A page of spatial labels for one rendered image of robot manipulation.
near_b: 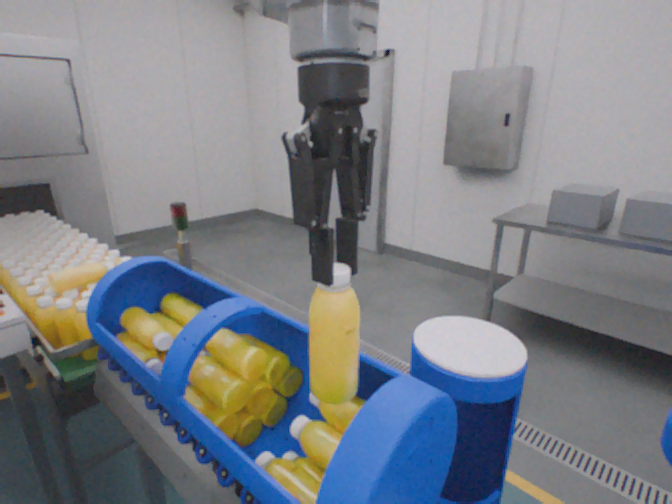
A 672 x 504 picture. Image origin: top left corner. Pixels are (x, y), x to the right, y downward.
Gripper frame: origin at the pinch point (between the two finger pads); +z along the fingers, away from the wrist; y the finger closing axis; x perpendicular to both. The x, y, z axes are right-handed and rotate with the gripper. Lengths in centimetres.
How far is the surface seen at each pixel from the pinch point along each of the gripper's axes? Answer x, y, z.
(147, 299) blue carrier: 76, 7, 33
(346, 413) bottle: 4.9, 8.2, 32.2
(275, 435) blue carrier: 24, 7, 48
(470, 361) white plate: 0, 49, 41
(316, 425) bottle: 9.4, 5.4, 35.5
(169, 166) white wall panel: 489, 222, 45
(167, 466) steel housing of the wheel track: 43, -8, 58
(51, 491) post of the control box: 102, -24, 98
